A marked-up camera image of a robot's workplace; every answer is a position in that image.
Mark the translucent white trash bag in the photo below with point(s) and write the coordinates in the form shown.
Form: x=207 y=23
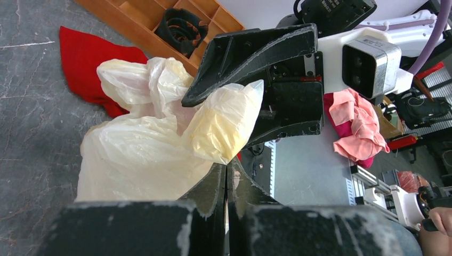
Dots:
x=159 y=150

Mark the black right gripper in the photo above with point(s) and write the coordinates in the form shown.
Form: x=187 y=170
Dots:
x=292 y=102

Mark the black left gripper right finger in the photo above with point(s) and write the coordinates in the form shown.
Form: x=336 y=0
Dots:
x=260 y=225

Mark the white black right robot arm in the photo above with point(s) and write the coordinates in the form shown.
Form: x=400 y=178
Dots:
x=334 y=17

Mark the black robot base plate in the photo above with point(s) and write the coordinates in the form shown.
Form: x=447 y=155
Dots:
x=258 y=162

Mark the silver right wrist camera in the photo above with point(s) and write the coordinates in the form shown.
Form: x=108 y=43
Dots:
x=365 y=60

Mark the black rolled sock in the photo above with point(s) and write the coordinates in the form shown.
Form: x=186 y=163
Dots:
x=182 y=30

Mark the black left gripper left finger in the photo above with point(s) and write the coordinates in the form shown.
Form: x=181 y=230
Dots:
x=191 y=225

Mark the red cloth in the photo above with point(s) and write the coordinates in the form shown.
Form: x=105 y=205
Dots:
x=81 y=54

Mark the pink cloth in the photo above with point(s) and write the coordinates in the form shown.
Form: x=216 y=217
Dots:
x=355 y=121

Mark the aluminium frame rail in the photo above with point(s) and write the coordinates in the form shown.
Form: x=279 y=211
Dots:
x=371 y=191

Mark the orange compartment tray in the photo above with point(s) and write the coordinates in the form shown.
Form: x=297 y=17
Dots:
x=138 y=20

